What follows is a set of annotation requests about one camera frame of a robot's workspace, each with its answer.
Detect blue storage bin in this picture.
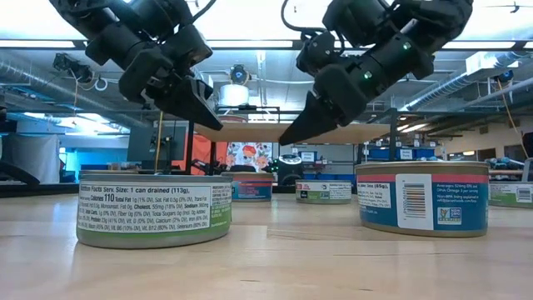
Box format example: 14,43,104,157
368,147,436,162
302,173,355,183

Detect wooden shelf black metal legs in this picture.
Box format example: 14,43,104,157
182,105,399,176

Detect silver ceiling duct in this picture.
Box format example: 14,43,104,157
401,49,521,112

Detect white ceiling vent box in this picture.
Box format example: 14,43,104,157
465,51,521,77

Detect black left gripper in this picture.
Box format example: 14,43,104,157
119,48,224,132

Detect orange panel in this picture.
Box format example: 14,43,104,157
172,133,229,174

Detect black camera cable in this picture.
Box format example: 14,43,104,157
189,0,217,24
281,0,346,51

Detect black aluminium table frame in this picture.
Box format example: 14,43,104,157
0,182,357,198

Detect floral print cloth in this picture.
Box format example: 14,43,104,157
225,142,274,173

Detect dark grey monitor panel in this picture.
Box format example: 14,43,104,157
127,120,188,170

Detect ceiling light rail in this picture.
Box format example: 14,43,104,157
0,38,533,51

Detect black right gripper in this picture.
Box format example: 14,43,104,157
277,49,392,146

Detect black left camera cable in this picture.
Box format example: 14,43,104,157
189,0,217,24

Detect yellow hanging cable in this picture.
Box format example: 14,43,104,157
496,78,530,160

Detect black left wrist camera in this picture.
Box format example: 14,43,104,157
160,23,214,71

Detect white curtain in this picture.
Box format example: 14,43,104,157
0,135,62,185

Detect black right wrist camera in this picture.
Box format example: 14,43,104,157
296,32,336,77

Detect black right camera cable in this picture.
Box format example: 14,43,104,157
281,0,346,51

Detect yellow hanging cord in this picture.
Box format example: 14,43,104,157
154,110,164,173

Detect white ceiling pipe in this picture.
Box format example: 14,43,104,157
457,77,533,110

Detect green label tuna can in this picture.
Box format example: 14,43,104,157
76,169,233,250
295,179,353,206
488,181,533,210

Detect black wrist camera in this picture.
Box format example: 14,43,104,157
296,32,336,77
160,23,214,71

